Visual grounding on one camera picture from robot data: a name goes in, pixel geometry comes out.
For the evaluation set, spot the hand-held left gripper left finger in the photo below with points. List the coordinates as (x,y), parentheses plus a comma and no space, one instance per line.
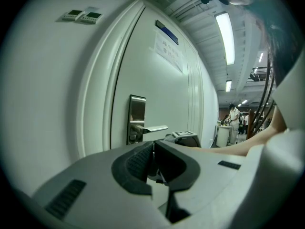
(95,175)

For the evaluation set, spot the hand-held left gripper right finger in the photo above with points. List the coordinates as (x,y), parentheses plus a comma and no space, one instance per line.
(209,175)

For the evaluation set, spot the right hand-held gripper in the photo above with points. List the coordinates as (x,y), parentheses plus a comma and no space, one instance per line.
(186,139)

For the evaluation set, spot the person's right forearm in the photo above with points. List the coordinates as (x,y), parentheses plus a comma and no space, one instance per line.
(238,147)

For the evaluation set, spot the white door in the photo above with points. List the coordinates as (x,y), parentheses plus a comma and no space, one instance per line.
(162,92)

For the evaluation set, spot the blue door sign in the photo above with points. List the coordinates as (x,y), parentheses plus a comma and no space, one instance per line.
(168,32)

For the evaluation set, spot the white round table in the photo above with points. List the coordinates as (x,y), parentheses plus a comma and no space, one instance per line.
(224,135)

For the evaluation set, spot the small ceiling light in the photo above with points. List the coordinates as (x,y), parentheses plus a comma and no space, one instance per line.
(228,86)

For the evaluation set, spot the white paper notice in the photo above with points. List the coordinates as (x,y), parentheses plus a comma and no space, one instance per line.
(166,54)

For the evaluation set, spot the black ceiling rack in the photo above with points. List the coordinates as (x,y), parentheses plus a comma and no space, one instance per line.
(257,75)

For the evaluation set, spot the long ceiling light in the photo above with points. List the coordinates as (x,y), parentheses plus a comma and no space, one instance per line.
(225,37)

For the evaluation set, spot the brown wooden post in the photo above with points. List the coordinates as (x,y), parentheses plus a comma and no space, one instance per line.
(250,125)

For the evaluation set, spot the white door frame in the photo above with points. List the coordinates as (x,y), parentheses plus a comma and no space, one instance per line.
(95,92)

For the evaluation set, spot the white wall control panel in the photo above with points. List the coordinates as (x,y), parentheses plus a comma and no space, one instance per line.
(91,17)
(72,14)

